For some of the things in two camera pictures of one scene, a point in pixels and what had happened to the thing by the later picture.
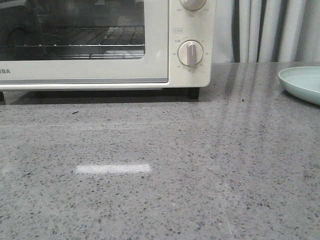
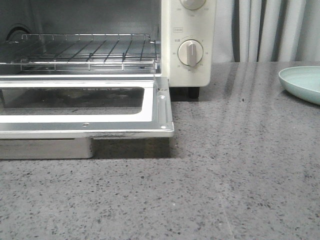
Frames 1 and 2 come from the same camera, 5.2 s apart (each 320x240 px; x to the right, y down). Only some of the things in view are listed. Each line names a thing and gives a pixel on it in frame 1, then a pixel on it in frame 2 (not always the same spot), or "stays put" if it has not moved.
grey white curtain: [265, 31] stays put
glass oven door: [84, 41] to [58, 117]
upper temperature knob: [193, 5] stays put
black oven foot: [193, 92] stays put
